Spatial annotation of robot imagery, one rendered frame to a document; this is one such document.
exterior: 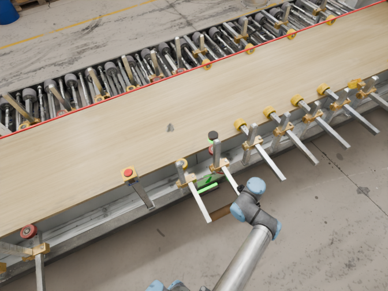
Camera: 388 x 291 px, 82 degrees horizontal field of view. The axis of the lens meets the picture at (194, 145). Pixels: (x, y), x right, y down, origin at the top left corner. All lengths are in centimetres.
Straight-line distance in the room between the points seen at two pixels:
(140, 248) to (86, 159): 103
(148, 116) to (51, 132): 76
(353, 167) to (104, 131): 249
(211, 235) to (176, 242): 32
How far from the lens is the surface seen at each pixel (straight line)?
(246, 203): 111
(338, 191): 272
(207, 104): 183
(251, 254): 97
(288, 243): 237
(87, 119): 200
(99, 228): 174
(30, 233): 171
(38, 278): 171
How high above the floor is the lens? 223
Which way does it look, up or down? 56 degrees down
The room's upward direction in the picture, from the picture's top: 7 degrees counter-clockwise
